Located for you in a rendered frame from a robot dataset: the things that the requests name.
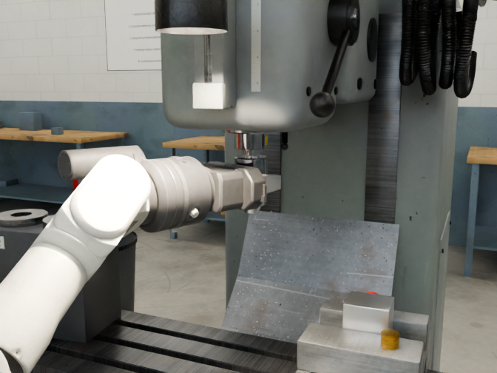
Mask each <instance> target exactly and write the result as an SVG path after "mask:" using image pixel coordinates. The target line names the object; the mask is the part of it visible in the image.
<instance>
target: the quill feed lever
mask: <svg viewBox="0 0 497 373"><path fill-rule="evenodd" d="M327 24H328V35H329V39H330V41H331V43H332V44H333V45H334V46H335V47H337V49H336V52H335V54H334V58H333V60H332V62H331V66H330V69H329V71H328V74H327V77H326V80H325V83H324V86H323V88H322V92H319V93H316V94H315V95H313V97H312V98H311V100H310V104H309V107H310V110H311V112H312V113H313V115H315V116H316V117H318V118H326V117H328V116H330V115H331V114H332V113H333V111H334V109H335V100H334V98H333V96H332V95H331V94H332V91H333V88H334V85H335V82H336V79H337V76H338V73H339V69H340V66H341V63H342V60H343V57H344V54H345V51H346V48H347V46H353V45H354V43H356V41H357V39H358V36H359V27H360V8H359V0H330V1H329V4H328V15H327Z"/></svg>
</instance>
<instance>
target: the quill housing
mask: <svg viewBox="0 0 497 373"><path fill-rule="evenodd" d="M329 1H330V0H236V107H234V108H229V109H222V110H220V109H195V108H194V107H193V83H194V82H195V49H194V35H182V34H169V33H160V52H161V78H162V105H163V114H164V116H165V118H166V120H167V121H168V122H169V123H170V124H171V125H173V126H174V127H179V128H182V129H196V130H238V131H259V132H291V131H295V130H301V129H305V128H308V127H314V126H317V125H321V124H324V123H325V122H327V121H328V120H329V119H330V118H331V117H332V115H333V114H334V111H333V113H332V114H331V115H330V116H328V117H326V118H318V117H316V116H315V115H313V113H312V112H311V110H310V107H309V104H310V100H311V98H312V97H313V95H315V94H316V93H319V92H322V88H323V86H324V83H325V80H326V77H327V74H328V71H329V69H330V66H331V62H332V60H333V58H334V54H335V52H336V49H337V47H335V46H334V45H333V44H332V43H331V41H330V39H329V35H328V24H327V15H328V4H329ZM334 110H335V109H334Z"/></svg>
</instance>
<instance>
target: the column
mask: <svg viewBox="0 0 497 373"><path fill-rule="evenodd" d="M402 16H403V15H402V0H379V25H378V43H377V60H376V79H377V80H378V87H377V89H376V91H375V94H374V96H373V98H371V99H370V100H368V101H361V102H354V103H348V104H336V106H335V110H334V114H333V115H332V117H331V118H330V119H329V120H328V121H327V122H325V123H324V124H321V125H317V126H314V127H308V128H305V129H301V130H295V131H291V132H288V143H287V145H288V149H287V150H283V149H282V148H281V145H282V144H283V143H282V133H281V132H277V133H269V134H268V149H264V150H260V155H265V156H267V157H268V175H281V189H279V190H277V191H274V192H270V193H268V203H267V204H266V205H265V206H261V208H260V211H264V212H270V211H272V212H278V213H285V214H294V215H296V214H298V215H308V216H317V217H324V218H338V219H347V220H355V221H369V222H377V223H385V224H399V237H398V244H397V251H396V262H395V269H394V276H393V288H392V295H391V297H395V298H394V310H396V311H402V312H411V313H416V314H422V315H429V319H431V320H432V326H431V338H430V359H429V363H428V368H427V369H429V370H434V371H438V372H439V370H440V360H441V348H442V328H443V317H444V296H445V285H446V274H447V254H448V242H449V231H450V225H451V221H450V209H451V198H452V187H453V166H454V155H455V144H456V123H457V112H458V102H459V98H458V97H456V94H455V93H454V90H453V83H452V85H451V87H450V88H448V89H447V90H444V89H442V88H441V87H440V86H439V76H440V69H441V60H442V40H443V39H442V35H443V34H442V17H441V20H440V21H441V22H440V27H439V28H440V29H439V30H440V31H439V38H438V47H437V49H438V50H437V51H438V52H437V53H438V54H437V62H436V63H437V65H436V91H435V93H434V94H432V95H425V94H424V93H423V92H422V86H421V83H420V79H419V72H418V74H417V76H416V79H415V81H414V82H413V83H412V84H411V85H410V86H404V85H403V84H401V83H400V80H399V65H400V63H399V62H400V58H401V57H400V54H401V46H402V45H401V43H402V28H403V26H402V25H403V24H402V22H403V21H402V20H403V19H402V18H403V17H402ZM237 155H243V150H239V149H235V148H234V133H225V163H227V164H234V158H235V157H236V156H237ZM225 218H226V310H227V307H228V304H229V301H230V298H231V294H232V292H233V288H234V285H235V282H236V280H237V275H238V271H239V267H240V259H241V255H242V251H243V244H244V239H245V235H246V227H247V223H248V219H249V213H244V212H243V210H240V209H233V210H228V211H225Z"/></svg>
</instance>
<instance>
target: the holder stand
mask: <svg viewBox="0 0 497 373"><path fill-rule="evenodd" d="M54 216H55V215H48V211H46V210H42V209H17V210H10V211H6V212H1V213H0V284H1V282H2V281H3V280H4V279H5V278H6V277H7V275H8V274H9V273H10V272H11V270H12V269H13V268H14V267H15V265H16V264H17V263H18V262H19V261H20V260H21V258H22V257H23V256H24V254H25V253H26V252H27V250H28V249H29V248H30V247H31V246H32V245H33V243H34V241H35V240H36V238H37V237H38V236H39V235H40V234H41V232H42V231H43V230H44V228H45V227H46V226H47V224H48V223H49V222H50V221H51V220H52V219H53V217H54ZM120 316H121V289H120V272H119V256H118V244H117V246H116V247H115V248H114V249H113V250H112V251H111V252H110V253H109V254H108V255H107V257H106V259H105V260H104V262H103V263H102V264H101V266H100V267H99V268H98V270H97V271H96V272H95V274H94V275H93V276H92V277H91V278H90V279H89V280H88V281H87V282H86V283H85V285H84V287H83V288H82V290H81V291H80V292H79V294H78V296H77V297H76V299H75V300H74V301H73V303H72V305H71V306H70V307H69V308H68V310H67V312H66V313H65V315H64V316H63V317H62V319H61V321H60V322H59V324H58V326H57V328H56V330H55V333H54V335H53V338H54V339H59V340H68V341H74V342H79V343H87V342H89V341H90V340H91V339H93V338H94V337H95V336H96V335H97V334H99V333H100V332H101V331H103V330H104V329H105V328H106V327H108V326H109V325H110V324H111V323H113V322H114V321H115V320H117V319H118V318H119V317H120Z"/></svg>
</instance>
